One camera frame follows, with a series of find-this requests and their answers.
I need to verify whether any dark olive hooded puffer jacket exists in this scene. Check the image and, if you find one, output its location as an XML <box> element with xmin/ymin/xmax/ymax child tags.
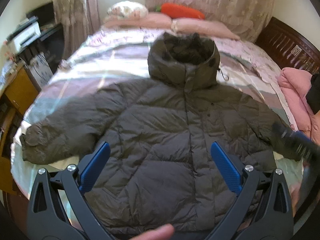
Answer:
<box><xmin>21</xmin><ymin>33</ymin><xmax>295</xmax><ymax>239</ymax></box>

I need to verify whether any person's hand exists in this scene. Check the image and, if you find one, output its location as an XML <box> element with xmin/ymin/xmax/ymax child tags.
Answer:
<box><xmin>131</xmin><ymin>224</ymin><xmax>175</xmax><ymax>240</ymax></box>

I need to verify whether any pink folded blanket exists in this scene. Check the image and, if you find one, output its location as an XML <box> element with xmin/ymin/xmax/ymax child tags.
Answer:
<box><xmin>278</xmin><ymin>67</ymin><xmax>319</xmax><ymax>144</ymax></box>

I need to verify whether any dark wooden headboard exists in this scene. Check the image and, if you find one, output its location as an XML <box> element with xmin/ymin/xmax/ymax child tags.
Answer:
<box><xmin>255</xmin><ymin>17</ymin><xmax>319</xmax><ymax>74</ymax></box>

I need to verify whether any wooden bedside cabinet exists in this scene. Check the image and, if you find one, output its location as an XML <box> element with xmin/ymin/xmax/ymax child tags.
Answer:
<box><xmin>0</xmin><ymin>62</ymin><xmax>41</xmax><ymax>196</ymax></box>

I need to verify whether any black desk shelf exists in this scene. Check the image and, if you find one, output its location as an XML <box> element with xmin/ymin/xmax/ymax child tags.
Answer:
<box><xmin>17</xmin><ymin>2</ymin><xmax>65</xmax><ymax>73</ymax></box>

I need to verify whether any white printer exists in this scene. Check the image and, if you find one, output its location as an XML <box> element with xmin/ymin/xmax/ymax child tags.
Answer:
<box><xmin>7</xmin><ymin>22</ymin><xmax>41</xmax><ymax>54</ymax></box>

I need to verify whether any pink bed pillow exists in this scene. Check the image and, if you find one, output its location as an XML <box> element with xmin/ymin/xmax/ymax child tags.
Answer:
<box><xmin>103</xmin><ymin>12</ymin><xmax>240</xmax><ymax>41</ymax></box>

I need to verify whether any red carrot plush pillow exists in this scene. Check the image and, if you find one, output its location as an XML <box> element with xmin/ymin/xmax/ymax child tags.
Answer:
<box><xmin>156</xmin><ymin>3</ymin><xmax>205</xmax><ymax>20</ymax></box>

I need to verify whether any white floral pillow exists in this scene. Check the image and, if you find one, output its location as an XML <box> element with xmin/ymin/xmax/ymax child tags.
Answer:
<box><xmin>104</xmin><ymin>1</ymin><xmax>149</xmax><ymax>22</ymax></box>

